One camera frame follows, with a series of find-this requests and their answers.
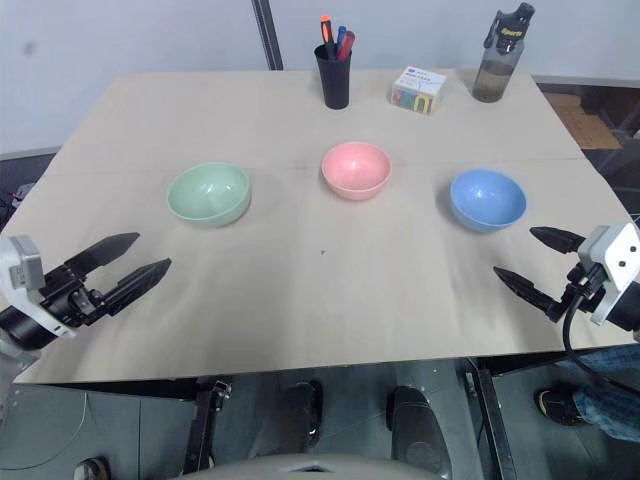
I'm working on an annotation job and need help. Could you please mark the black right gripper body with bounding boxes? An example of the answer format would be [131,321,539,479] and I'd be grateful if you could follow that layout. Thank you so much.
[558,262,609,326]

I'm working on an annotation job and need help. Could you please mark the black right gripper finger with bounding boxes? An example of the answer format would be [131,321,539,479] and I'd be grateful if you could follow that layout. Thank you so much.
[529,225,587,254]
[493,265,563,325]

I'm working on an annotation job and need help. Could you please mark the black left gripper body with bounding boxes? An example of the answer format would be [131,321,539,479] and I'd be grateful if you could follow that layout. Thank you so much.
[39,263,113,330]

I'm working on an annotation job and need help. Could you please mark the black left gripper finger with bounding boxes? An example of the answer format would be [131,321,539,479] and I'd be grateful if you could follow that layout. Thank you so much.
[63,231,141,277]
[97,257,173,317]

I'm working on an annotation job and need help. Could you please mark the blue bowl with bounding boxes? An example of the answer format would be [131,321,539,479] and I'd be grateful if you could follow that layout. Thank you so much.
[449,168,528,234]

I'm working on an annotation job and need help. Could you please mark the person's leg in jeans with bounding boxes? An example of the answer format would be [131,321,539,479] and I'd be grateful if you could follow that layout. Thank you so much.
[553,344,640,444]

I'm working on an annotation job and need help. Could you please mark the green bowl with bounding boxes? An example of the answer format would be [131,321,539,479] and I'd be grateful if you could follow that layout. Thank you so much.
[166,162,252,230]

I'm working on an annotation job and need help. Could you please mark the black and yellow shoe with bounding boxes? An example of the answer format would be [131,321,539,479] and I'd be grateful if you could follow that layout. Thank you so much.
[535,386,587,428]

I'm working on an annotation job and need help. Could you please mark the black table leg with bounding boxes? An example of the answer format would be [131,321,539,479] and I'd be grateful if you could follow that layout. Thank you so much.
[463,356,519,480]
[183,376,234,477]

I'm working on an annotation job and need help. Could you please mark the grey shoe toe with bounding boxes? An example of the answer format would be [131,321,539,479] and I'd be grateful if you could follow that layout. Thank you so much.
[73,456,113,480]

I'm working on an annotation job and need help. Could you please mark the smoky sports water bottle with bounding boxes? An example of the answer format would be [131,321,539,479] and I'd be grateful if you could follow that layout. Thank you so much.
[471,1,537,104]

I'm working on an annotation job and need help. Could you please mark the clear box of paper clips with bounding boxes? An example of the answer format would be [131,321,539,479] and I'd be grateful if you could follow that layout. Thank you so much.
[389,64,448,118]

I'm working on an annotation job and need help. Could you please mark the pink-red bowl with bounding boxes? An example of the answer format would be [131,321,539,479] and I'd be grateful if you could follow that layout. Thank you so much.
[320,141,393,203]

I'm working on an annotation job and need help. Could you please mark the grey robot torso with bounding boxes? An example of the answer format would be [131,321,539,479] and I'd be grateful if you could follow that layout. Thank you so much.
[178,451,452,480]

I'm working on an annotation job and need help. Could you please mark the dark vertical pole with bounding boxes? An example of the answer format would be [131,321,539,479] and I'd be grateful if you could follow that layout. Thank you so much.
[250,0,286,72]

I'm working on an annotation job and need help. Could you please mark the black pen cup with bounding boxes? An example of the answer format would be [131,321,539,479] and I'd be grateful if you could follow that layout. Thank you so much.
[313,43,354,110]

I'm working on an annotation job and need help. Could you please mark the red marker pen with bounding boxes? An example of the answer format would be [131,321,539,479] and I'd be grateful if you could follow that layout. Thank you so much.
[337,30,357,63]

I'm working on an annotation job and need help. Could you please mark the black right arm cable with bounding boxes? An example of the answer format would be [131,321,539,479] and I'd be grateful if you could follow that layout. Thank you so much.
[561,279,640,399]

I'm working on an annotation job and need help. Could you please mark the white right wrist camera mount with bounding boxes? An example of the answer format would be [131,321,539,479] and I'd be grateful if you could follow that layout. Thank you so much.
[576,222,640,327]

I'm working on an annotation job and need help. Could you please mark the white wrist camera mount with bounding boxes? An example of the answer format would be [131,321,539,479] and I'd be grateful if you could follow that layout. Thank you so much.
[0,234,77,341]
[576,222,640,327]

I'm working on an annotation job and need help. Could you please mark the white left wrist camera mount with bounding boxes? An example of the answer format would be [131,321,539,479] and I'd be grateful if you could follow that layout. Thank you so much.
[0,234,77,341]

